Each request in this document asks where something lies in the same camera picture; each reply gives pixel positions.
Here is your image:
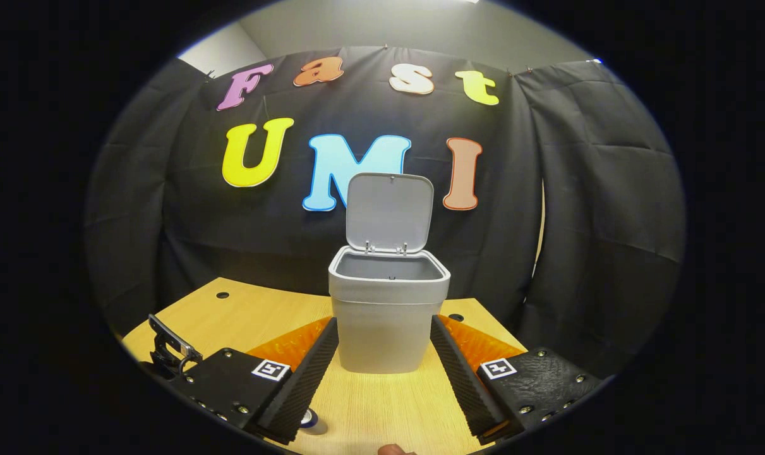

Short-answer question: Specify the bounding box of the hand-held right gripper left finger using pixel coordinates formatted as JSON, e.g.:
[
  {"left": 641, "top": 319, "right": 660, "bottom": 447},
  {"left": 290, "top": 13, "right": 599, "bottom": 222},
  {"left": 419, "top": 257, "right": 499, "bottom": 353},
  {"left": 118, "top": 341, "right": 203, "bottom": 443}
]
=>
[{"left": 167, "top": 316, "right": 340, "bottom": 446}]

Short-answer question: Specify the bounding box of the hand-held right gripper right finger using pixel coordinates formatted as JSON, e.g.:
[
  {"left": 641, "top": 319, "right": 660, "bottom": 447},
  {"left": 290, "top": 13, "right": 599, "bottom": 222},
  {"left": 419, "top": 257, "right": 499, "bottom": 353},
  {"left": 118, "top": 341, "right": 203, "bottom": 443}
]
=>
[{"left": 430, "top": 314, "right": 604, "bottom": 446}]

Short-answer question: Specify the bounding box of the white desktop garbage bin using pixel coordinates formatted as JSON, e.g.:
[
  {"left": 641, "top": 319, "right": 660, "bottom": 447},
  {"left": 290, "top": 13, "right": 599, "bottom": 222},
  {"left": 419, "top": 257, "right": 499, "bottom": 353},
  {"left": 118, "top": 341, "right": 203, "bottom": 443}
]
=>
[{"left": 328, "top": 172, "right": 451, "bottom": 375}]

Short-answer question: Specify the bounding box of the wooden desktop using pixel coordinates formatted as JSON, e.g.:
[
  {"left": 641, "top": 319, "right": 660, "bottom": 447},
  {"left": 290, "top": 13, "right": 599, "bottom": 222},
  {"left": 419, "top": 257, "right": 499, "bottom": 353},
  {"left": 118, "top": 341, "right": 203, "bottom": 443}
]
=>
[{"left": 122, "top": 277, "right": 528, "bottom": 455}]

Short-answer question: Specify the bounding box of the black backdrop cloth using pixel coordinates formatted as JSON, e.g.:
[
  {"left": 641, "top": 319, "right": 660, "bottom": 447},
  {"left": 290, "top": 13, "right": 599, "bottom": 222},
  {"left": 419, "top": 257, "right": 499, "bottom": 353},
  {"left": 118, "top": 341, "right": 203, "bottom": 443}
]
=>
[{"left": 85, "top": 45, "right": 686, "bottom": 380}]

